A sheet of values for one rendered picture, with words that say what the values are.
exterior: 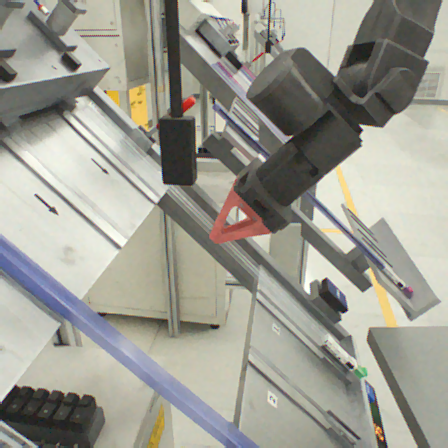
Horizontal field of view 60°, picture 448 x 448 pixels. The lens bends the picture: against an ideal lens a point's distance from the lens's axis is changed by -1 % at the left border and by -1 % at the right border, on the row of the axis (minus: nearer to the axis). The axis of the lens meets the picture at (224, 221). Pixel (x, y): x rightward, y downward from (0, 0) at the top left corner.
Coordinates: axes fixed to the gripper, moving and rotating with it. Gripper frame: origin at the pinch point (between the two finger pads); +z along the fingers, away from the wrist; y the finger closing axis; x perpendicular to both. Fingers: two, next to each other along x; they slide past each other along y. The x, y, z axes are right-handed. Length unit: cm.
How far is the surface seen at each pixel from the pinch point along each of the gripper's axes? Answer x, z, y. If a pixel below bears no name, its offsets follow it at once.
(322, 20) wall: -1, -76, -749
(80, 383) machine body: 4.8, 40.7, -1.8
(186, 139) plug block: -10.4, -12.6, 19.2
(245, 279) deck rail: 10.4, 6.7, -8.5
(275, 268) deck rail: 11.9, 1.8, -8.6
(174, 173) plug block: -9.4, -10.3, 19.1
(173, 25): -15.4, -16.9, 18.9
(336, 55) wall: 61, -57, -751
